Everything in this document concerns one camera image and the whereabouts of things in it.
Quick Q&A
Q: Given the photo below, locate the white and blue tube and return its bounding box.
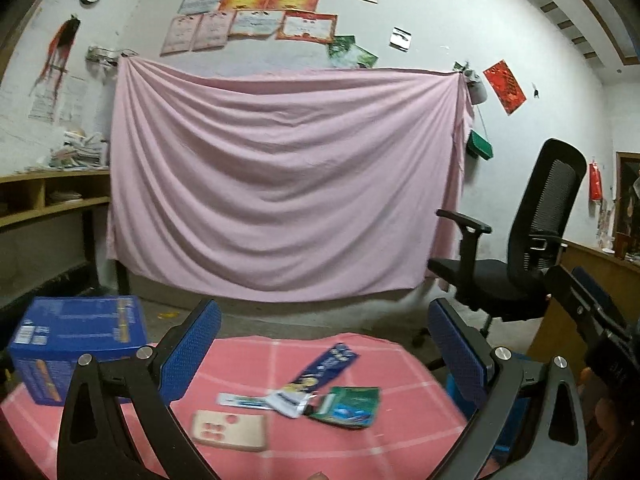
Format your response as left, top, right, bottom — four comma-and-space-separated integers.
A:
216, 391, 281, 409

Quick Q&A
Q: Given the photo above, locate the black office chair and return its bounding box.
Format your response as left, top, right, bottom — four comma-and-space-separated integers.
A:
412, 138, 587, 361

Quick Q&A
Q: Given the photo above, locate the green crumpled packet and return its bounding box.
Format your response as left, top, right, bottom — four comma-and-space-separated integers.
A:
306, 386, 381, 429

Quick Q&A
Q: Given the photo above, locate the stack of papers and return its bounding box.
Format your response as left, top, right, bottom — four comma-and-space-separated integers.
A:
47, 127, 110, 170

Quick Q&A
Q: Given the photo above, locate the red tassel ornament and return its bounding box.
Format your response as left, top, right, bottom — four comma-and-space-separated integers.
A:
30, 17, 81, 96

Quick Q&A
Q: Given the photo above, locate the white toothpaste tube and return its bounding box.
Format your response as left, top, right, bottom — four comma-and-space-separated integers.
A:
265, 387, 321, 418

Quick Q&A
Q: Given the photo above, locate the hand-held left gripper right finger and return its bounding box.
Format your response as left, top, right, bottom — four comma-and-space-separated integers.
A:
426, 297, 588, 480

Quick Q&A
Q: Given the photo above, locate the pink checked tablecloth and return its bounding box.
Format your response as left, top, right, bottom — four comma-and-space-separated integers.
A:
0, 332, 468, 480

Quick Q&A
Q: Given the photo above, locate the pink hanging cloth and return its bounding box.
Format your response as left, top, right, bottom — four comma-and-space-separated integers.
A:
105, 56, 475, 303

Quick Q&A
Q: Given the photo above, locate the blue cardboard box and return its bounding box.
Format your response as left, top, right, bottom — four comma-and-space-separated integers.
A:
9, 296, 149, 406

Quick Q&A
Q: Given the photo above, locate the wooden wall shelf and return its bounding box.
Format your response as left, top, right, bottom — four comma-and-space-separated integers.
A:
0, 169, 112, 231

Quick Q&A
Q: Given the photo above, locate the person's right hand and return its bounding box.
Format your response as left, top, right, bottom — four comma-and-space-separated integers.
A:
580, 367, 640, 461

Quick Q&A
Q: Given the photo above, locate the metal wall rack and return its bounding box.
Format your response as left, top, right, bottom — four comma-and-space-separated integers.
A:
86, 45, 138, 66

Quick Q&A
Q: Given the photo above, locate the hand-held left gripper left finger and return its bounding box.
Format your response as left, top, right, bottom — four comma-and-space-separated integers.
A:
56, 298, 222, 480

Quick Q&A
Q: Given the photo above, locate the beige card with pink dots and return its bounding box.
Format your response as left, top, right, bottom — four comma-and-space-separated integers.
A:
192, 410, 268, 452

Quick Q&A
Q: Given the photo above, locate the paper wall calendar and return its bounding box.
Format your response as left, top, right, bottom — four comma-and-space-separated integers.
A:
27, 75, 88, 123

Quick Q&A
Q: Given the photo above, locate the blue plastic bucket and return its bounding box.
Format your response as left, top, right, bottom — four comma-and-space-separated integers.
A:
445, 352, 531, 461

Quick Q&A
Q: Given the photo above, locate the wooden cabinet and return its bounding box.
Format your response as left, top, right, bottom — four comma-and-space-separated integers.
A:
527, 240, 640, 361

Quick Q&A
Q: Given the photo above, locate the red wall poster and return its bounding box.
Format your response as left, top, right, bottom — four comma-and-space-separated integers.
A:
483, 60, 527, 116

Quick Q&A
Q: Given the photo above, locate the blue strip packet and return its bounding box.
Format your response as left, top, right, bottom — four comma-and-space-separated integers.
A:
295, 342, 360, 391

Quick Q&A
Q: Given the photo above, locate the green photo print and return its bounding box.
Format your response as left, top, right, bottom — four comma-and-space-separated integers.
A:
350, 44, 379, 68
327, 35, 357, 61

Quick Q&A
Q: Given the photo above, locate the group of wall certificates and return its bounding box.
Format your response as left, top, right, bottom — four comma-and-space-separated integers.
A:
160, 0, 379, 57

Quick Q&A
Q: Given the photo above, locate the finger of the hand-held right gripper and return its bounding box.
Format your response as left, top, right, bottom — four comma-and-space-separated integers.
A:
571, 266, 628, 331
545, 266, 608, 343

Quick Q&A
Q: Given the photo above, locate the wooden door frame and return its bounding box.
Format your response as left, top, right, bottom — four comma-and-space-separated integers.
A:
615, 151, 640, 261

